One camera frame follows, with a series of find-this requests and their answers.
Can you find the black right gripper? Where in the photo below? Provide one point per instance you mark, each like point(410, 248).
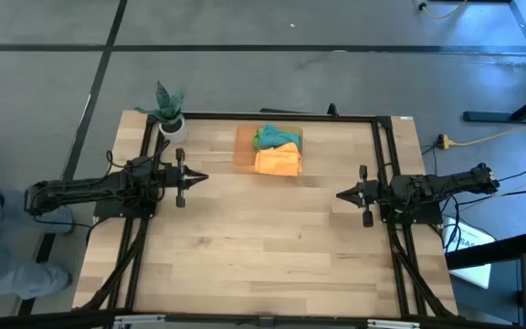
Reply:
point(372, 194)

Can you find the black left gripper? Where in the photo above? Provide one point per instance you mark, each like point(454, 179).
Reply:
point(180, 178)

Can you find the orange microfiber towel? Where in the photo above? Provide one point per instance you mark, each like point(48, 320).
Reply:
point(279, 162)

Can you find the teal microfiber towel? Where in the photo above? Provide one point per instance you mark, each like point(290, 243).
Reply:
point(279, 136)

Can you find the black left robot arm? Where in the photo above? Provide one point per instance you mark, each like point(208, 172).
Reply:
point(85, 187)

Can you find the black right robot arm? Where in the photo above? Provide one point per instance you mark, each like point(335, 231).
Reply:
point(445, 183)

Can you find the orange translucent plastic basket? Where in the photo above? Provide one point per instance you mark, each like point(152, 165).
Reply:
point(244, 155)

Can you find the snake plant in white pot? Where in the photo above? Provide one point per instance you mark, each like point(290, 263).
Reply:
point(169, 114)

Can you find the thin black rod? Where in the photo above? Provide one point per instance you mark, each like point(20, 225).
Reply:
point(290, 111)

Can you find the white printed box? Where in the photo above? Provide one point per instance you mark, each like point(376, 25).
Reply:
point(473, 242)

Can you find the aluminium rig crossbar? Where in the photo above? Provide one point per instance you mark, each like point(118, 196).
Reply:
point(153, 321)

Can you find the black desk crossbar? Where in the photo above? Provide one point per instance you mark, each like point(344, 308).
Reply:
point(491, 251)

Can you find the person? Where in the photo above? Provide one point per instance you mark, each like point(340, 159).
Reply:
point(7, 269)

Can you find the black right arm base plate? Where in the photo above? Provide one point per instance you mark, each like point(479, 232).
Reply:
point(423, 215)

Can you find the black mount clamp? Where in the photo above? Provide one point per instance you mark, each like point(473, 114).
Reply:
point(332, 109)

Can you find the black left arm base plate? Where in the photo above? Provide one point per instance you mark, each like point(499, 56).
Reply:
point(108, 211)

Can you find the black aluminium table frame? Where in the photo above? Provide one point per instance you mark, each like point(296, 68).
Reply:
point(290, 117)

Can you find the black desk leg frame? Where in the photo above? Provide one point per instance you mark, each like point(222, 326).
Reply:
point(487, 116)

